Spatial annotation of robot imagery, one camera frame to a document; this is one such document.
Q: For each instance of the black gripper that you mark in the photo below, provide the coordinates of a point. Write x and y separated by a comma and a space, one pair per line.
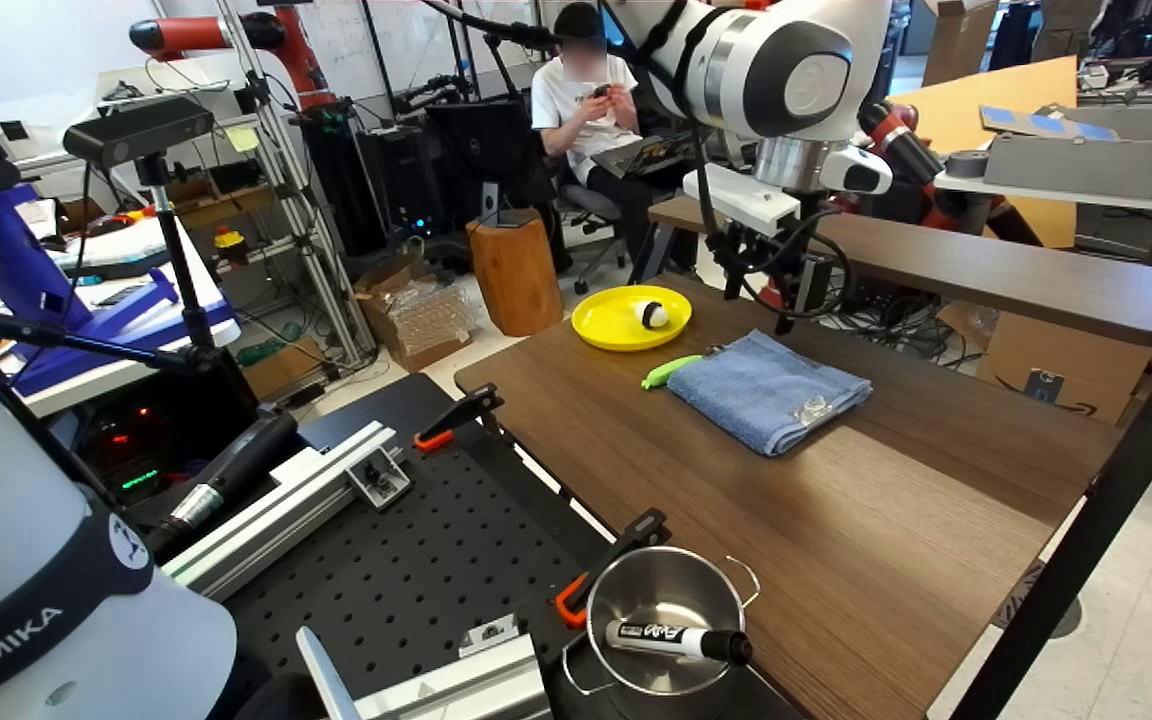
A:
770, 247

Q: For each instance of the blue towel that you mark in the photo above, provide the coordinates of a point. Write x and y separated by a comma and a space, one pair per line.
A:
760, 392

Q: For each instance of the red robot arm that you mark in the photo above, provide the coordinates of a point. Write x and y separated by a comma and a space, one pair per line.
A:
182, 33

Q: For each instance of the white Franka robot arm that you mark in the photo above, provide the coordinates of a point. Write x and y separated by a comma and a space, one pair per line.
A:
760, 64

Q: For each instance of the small white black ball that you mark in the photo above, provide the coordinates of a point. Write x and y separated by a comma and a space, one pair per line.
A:
652, 316

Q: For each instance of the yellow plastic bowl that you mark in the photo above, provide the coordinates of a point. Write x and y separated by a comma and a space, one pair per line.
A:
610, 320

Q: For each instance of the open laptop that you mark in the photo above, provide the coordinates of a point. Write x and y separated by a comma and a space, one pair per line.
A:
636, 153

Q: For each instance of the wooden stump block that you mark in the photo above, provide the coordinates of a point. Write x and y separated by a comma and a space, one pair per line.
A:
518, 273

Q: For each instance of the seated person white shirt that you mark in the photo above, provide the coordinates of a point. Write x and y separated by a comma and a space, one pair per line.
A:
579, 92

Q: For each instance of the tan wooden board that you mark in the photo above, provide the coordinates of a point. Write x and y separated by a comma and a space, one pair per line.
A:
991, 107

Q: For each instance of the cardboard box with label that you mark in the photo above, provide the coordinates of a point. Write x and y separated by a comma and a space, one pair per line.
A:
1081, 367

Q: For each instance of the orange black clamp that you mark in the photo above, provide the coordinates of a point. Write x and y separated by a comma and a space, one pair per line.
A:
602, 565
450, 427

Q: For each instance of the grey flat box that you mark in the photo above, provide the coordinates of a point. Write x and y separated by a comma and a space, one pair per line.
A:
1081, 167

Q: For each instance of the open cardboard box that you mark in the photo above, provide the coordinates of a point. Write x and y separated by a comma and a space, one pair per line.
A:
418, 320

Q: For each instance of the white black marker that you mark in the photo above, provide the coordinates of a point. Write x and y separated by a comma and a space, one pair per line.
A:
662, 642

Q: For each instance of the black perforated breadboard plate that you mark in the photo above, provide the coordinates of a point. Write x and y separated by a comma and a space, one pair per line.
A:
442, 563

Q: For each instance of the aluminium truss tower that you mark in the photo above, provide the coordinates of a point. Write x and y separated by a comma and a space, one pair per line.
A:
303, 200

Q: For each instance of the black cylinder silver tip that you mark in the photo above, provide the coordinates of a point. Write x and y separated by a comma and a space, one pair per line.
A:
237, 465

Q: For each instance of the blue white machine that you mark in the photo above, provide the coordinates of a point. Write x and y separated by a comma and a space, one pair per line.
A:
17, 265

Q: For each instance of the black metal frame post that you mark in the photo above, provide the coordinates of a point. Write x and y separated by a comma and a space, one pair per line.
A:
1098, 535

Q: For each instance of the short aluminium extrusion bracket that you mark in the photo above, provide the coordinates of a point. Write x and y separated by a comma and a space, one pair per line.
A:
457, 684

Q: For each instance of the long aluminium extrusion rail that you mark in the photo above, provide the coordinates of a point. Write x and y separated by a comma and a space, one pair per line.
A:
282, 513

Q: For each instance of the black camera on stand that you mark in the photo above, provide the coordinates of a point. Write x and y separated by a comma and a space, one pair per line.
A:
138, 130

